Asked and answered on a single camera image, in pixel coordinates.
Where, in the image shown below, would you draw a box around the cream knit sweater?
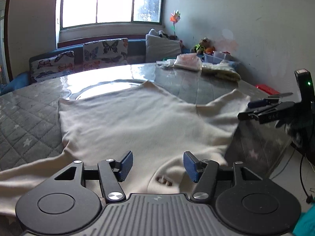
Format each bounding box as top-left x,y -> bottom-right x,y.
1,82 -> 250,216

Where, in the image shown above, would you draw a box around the pink white folded clothes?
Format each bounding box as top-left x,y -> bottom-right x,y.
157,53 -> 203,72

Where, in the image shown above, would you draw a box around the red plastic stool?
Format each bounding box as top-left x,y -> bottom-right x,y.
255,84 -> 280,95

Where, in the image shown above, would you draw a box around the yellow patterned folded garment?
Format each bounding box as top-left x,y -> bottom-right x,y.
201,60 -> 241,82

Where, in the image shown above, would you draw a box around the clear plastic storage box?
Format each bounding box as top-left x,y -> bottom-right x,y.
203,51 -> 238,65

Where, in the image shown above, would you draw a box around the teddy bear toy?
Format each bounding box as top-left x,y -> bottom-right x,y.
191,38 -> 216,55

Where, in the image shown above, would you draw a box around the black induction cooktop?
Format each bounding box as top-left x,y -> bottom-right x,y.
68,79 -> 146,100

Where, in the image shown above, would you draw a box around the grey quilted table cover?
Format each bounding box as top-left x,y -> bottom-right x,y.
1,63 -> 290,176

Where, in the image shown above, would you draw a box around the right butterfly cushion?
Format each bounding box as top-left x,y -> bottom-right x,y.
83,38 -> 128,71

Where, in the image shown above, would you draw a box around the butterfly cushion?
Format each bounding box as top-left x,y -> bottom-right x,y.
30,51 -> 75,83
83,38 -> 128,71

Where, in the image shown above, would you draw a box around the left butterfly cushion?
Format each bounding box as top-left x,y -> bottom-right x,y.
30,51 -> 75,83

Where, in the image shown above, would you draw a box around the grey pillow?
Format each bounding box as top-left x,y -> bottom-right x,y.
145,34 -> 182,63

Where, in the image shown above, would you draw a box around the blue sofa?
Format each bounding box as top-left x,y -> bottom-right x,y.
0,38 -> 193,97

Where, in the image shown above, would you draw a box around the colourful pinwheel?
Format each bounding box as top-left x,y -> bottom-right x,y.
170,10 -> 181,39

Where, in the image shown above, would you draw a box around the white plush toy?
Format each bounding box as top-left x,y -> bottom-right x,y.
148,28 -> 170,39

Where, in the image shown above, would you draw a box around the window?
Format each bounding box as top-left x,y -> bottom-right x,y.
60,0 -> 162,29

